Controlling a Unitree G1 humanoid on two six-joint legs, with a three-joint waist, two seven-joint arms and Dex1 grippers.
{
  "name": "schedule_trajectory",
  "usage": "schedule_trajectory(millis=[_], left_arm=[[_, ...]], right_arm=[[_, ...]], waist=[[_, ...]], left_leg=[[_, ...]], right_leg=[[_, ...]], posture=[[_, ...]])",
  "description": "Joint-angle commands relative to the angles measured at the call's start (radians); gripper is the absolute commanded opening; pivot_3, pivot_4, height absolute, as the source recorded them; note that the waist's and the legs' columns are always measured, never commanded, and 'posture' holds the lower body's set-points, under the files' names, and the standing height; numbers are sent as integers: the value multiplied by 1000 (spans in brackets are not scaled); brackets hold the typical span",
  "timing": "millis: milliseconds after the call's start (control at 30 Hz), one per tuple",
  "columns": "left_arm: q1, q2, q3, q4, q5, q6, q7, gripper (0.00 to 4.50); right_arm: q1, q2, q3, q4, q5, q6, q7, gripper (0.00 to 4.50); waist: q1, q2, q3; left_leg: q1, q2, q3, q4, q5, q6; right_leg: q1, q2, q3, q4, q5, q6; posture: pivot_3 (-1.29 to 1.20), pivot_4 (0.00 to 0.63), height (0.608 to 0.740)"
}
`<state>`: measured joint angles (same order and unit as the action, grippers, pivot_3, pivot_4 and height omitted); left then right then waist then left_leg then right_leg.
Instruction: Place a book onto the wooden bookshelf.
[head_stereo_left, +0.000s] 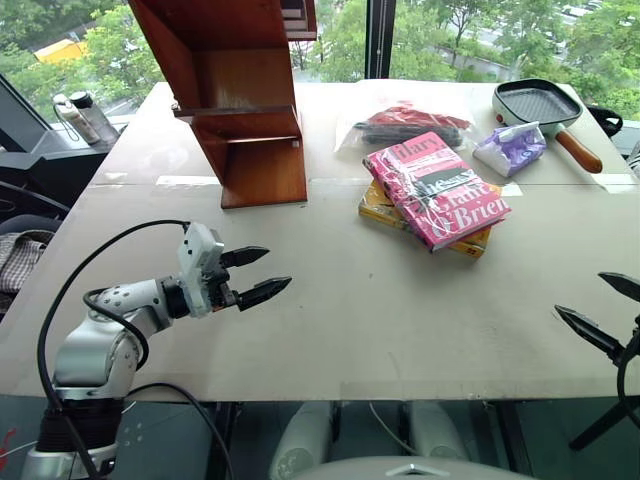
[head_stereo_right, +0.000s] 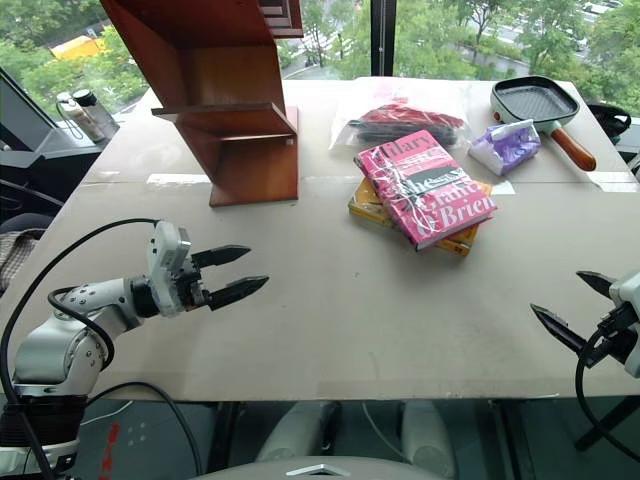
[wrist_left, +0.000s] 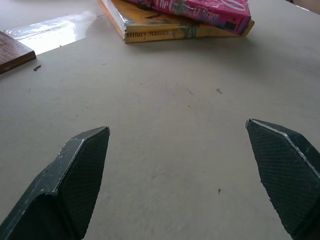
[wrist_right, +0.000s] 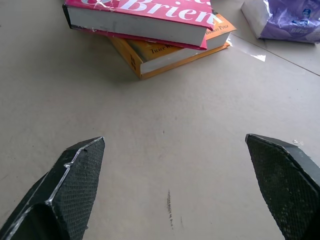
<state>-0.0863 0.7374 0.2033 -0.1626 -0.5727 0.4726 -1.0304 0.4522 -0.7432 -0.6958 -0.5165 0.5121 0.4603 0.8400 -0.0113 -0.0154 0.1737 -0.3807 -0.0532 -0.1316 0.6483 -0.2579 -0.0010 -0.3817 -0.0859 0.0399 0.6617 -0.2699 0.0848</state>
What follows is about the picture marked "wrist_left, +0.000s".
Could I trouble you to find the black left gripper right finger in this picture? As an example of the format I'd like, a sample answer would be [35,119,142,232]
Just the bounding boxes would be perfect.
[245,118,320,240]

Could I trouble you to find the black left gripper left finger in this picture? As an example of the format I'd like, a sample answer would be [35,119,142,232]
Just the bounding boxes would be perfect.
[0,126,111,240]

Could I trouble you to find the pink paperback book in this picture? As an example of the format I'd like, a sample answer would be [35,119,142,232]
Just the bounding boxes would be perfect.
[126,0,252,36]

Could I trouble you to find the yellow paperback book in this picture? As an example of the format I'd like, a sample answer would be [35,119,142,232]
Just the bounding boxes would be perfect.
[97,0,256,45]

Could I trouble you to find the brown wooden board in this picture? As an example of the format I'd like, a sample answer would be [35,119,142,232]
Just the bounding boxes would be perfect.
[0,30,38,76]

